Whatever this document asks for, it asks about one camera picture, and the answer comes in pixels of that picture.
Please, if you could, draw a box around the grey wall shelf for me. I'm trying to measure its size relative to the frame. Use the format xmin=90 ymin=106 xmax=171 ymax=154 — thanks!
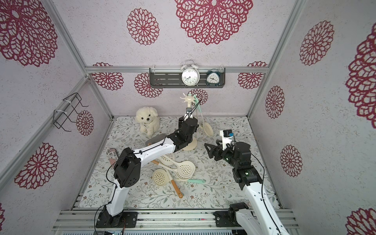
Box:
xmin=149 ymin=68 xmax=226 ymax=89

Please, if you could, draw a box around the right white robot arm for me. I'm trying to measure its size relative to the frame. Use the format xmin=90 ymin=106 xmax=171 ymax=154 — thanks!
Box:
xmin=204 ymin=141 xmax=288 ymax=235

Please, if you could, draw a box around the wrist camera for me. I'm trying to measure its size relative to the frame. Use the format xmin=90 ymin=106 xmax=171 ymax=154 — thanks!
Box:
xmin=184 ymin=107 xmax=193 ymax=120
xmin=220 ymin=129 xmax=235 ymax=150

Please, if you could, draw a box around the teal alarm clock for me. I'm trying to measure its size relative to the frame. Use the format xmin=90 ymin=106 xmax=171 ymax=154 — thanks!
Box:
xmin=206 ymin=70 xmax=221 ymax=86

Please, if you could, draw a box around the cream utensil rack stand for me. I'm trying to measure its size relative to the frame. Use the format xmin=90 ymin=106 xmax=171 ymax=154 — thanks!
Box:
xmin=181 ymin=94 xmax=197 ymax=151

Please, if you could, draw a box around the white plush dog toy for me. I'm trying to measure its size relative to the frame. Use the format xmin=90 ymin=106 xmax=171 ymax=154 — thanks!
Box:
xmin=135 ymin=107 xmax=160 ymax=138

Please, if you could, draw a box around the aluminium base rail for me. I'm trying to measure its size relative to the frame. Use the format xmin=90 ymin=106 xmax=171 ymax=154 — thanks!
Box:
xmin=52 ymin=209 xmax=300 ymax=235

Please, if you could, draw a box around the cream skimmer brown handle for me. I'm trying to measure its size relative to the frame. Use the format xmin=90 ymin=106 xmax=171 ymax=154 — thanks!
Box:
xmin=152 ymin=160 xmax=195 ymax=180

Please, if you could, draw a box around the flag print rolled pouch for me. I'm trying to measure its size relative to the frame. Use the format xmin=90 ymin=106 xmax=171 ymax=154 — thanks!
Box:
xmin=107 ymin=148 xmax=118 ymax=168

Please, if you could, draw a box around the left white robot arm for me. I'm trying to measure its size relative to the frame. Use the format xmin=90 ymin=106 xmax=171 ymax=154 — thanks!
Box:
xmin=102 ymin=117 xmax=199 ymax=218

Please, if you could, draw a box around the cream skimmer wooden handle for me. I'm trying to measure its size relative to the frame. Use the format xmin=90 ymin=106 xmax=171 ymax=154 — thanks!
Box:
xmin=152 ymin=169 xmax=184 ymax=198

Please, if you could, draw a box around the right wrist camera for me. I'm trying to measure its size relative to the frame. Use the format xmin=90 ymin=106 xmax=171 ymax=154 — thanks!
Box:
xmin=220 ymin=129 xmax=235 ymax=150

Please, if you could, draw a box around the white alarm clock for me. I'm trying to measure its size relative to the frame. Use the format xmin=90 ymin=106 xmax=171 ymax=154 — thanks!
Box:
xmin=181 ymin=60 xmax=200 ymax=86

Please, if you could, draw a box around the black wire wall rack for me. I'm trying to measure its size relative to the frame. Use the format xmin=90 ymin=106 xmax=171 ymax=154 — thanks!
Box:
xmin=52 ymin=92 xmax=87 ymax=132

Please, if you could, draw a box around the cream skimmer orange handle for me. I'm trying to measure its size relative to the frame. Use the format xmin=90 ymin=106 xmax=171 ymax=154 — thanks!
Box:
xmin=158 ymin=153 xmax=176 ymax=166

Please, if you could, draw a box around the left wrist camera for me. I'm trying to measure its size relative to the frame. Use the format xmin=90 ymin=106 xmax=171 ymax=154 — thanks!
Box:
xmin=184 ymin=107 xmax=193 ymax=120

